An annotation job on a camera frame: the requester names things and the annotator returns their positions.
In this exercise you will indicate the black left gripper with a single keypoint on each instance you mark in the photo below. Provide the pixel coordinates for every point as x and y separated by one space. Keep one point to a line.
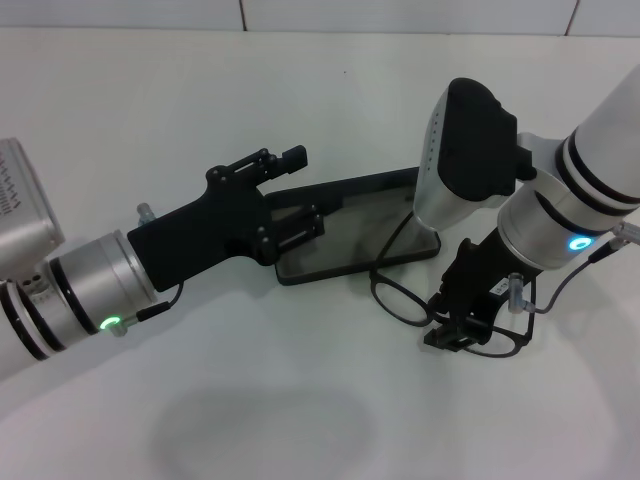
200 235

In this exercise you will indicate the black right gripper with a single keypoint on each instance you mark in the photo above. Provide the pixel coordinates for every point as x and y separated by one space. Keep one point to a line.
480 280

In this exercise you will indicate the black glasses case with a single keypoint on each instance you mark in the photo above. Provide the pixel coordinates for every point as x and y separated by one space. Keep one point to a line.
350 235

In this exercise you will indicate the black round-lens glasses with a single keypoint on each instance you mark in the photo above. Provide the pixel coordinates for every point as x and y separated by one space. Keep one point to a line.
374 287

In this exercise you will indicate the right gripper clear plug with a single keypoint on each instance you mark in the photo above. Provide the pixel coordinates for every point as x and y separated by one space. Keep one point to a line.
517 292

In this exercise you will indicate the gripper clear plug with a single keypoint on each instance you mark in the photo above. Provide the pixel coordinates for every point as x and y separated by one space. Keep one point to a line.
517 292
146 212

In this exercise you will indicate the left gripper clear plug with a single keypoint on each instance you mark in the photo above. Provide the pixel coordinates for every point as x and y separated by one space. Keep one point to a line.
146 212

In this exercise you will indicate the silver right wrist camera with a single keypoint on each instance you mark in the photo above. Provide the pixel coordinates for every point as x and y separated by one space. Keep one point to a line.
470 150

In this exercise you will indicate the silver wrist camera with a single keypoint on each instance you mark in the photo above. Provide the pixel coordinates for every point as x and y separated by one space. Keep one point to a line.
470 150
25 225

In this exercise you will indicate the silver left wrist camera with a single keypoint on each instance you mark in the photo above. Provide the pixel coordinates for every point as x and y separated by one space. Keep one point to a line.
25 225

